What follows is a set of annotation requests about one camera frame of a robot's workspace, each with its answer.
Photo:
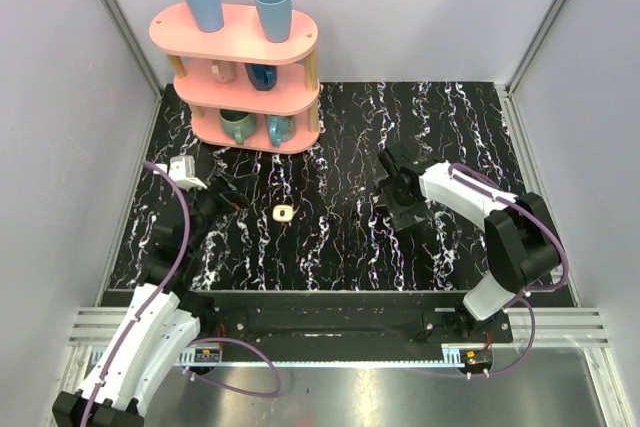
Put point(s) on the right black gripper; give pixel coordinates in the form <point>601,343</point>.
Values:
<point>400,217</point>

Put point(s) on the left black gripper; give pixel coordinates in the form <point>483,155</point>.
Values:
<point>216,192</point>

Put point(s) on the beige earbud charging case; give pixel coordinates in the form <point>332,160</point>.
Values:
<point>283,213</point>

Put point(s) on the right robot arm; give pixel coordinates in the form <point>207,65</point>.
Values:
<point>521,240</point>

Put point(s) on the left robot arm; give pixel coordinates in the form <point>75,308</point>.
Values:
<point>163,316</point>

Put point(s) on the green ceramic mug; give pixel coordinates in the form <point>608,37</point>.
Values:
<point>238,125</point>

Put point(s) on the blue butterfly mug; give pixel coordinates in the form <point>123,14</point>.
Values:
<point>280,129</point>

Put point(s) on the pink three-tier wooden shelf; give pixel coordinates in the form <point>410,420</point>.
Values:
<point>242,40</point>

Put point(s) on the dark blue mug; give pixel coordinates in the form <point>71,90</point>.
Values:
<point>262,77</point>

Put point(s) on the pink mug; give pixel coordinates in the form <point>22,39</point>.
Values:
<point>223,71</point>

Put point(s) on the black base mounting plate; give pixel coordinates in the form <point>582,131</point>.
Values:
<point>327,327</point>

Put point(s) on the left controller board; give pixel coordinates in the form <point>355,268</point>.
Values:
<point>207,355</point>

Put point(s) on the controller board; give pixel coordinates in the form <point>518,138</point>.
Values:
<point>207,355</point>
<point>478,359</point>

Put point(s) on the right controller board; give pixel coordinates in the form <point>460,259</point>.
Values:
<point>478,359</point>

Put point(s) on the short light blue cup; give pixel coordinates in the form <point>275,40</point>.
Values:
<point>275,17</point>

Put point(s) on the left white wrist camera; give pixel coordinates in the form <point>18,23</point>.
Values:
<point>182,171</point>

